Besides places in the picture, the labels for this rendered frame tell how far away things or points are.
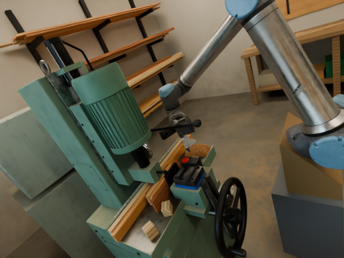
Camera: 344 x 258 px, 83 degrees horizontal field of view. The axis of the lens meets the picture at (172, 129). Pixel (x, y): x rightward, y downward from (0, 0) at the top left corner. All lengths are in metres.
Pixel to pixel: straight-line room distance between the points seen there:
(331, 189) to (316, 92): 0.54
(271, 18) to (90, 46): 3.05
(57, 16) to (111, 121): 2.86
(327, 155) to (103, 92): 0.79
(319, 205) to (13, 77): 3.11
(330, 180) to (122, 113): 0.95
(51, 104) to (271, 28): 0.81
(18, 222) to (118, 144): 2.57
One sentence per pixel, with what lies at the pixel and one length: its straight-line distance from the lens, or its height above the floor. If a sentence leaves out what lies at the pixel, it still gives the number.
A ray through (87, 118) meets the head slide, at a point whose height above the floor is 1.32.
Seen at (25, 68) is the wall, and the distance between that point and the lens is 3.11.
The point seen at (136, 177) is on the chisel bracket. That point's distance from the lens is 0.93.
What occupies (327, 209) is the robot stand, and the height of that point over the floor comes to 0.52.
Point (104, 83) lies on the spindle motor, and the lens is 0.68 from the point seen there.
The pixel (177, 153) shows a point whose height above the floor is 0.93.
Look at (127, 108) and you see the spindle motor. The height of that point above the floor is 1.32.
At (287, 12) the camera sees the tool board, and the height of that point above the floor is 1.15.
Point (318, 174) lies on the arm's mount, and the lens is 1.14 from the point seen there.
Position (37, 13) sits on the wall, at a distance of 3.39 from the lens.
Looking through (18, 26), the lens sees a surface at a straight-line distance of 3.19.
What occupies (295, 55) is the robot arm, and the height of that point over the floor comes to 1.28.
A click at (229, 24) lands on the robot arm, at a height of 1.43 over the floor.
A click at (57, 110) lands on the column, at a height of 1.39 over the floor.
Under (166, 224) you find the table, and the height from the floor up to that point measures 0.90.
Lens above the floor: 1.48
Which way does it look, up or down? 24 degrees down
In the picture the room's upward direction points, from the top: 23 degrees counter-clockwise
